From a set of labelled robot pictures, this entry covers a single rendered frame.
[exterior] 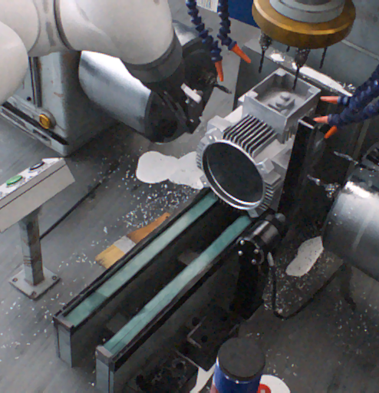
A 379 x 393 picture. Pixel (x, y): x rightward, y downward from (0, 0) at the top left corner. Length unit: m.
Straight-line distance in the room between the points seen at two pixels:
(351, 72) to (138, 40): 0.69
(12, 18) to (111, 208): 0.74
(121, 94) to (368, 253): 0.59
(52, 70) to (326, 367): 0.83
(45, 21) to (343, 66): 0.76
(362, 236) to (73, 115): 0.73
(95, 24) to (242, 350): 0.45
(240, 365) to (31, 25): 0.50
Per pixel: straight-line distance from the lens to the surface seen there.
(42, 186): 1.30
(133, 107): 1.47
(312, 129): 1.18
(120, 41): 0.96
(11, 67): 0.65
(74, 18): 0.97
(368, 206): 1.27
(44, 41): 0.99
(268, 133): 1.38
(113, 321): 1.38
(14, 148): 1.77
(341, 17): 1.30
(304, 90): 1.46
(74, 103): 1.65
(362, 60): 1.53
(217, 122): 1.43
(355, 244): 1.30
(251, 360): 0.92
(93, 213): 1.61
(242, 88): 1.57
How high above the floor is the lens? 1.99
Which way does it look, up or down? 46 degrees down
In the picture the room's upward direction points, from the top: 9 degrees clockwise
